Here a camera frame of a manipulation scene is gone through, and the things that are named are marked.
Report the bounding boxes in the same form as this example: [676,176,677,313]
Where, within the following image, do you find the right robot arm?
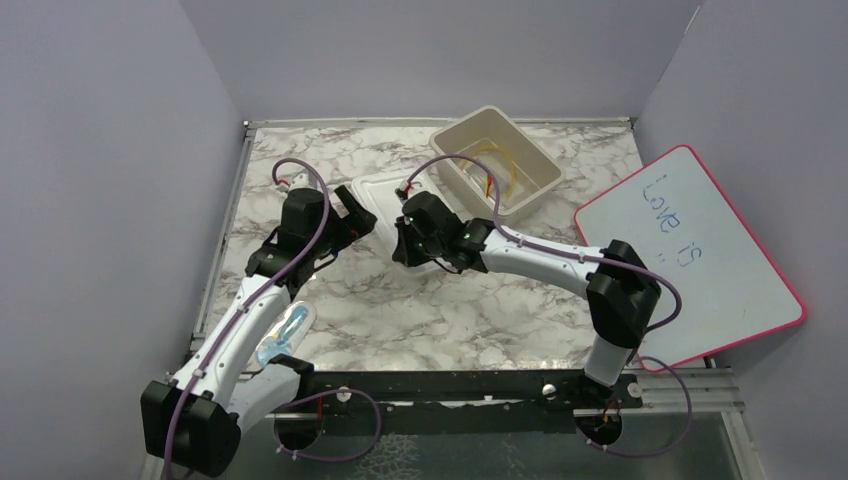
[392,192,661,407]

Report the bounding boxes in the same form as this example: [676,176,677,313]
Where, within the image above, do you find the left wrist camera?
[276,171,321,195]

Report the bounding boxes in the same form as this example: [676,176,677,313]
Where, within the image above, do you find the beige plastic bin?
[429,106,565,226]

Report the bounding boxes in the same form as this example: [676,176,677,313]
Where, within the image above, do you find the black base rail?
[270,369,643,436]

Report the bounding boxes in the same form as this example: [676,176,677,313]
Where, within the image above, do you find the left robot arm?
[140,186,377,477]

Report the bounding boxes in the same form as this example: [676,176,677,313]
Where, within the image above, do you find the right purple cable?
[396,154,694,460]

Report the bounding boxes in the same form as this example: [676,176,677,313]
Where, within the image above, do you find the white bin lid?
[351,169,441,278]

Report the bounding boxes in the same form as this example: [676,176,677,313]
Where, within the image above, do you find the blue goggles in bag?
[255,301,317,369]

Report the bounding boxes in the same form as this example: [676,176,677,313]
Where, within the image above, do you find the pink framed whiteboard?
[574,145,807,366]

